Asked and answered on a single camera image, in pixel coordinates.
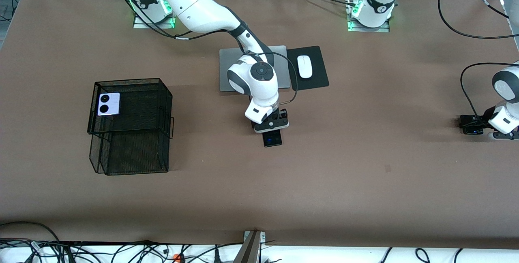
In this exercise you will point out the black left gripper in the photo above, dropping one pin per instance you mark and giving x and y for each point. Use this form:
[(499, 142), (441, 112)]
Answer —
[(479, 121)]

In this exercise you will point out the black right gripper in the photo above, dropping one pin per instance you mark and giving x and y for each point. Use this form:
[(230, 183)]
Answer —
[(281, 114)]

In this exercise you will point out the black flip phone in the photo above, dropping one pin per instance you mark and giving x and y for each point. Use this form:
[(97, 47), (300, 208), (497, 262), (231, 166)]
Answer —
[(466, 131)]

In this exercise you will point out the black slab smartphone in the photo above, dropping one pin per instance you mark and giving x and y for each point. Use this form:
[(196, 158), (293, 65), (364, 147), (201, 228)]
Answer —
[(272, 141)]

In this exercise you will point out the lilac flip phone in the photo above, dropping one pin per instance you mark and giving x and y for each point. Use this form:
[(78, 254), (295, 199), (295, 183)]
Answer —
[(114, 103)]

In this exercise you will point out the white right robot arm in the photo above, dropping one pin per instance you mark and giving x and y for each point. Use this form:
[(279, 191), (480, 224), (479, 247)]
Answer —
[(194, 3)]

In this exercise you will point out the black mouse pad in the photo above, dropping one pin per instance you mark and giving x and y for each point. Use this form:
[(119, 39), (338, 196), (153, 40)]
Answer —
[(316, 80)]

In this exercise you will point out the white computer mouse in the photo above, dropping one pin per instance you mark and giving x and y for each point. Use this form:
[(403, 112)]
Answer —
[(304, 68)]

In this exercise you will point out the silver closed laptop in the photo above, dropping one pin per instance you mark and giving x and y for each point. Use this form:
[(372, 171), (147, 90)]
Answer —
[(224, 64)]

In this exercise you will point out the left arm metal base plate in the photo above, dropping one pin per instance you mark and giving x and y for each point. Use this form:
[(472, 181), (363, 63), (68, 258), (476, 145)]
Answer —
[(383, 29)]

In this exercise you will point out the grey aluminium table bracket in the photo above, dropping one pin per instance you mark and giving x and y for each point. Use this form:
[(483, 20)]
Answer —
[(249, 251)]

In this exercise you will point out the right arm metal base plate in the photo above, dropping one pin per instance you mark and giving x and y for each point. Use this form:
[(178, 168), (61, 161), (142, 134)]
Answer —
[(140, 25)]

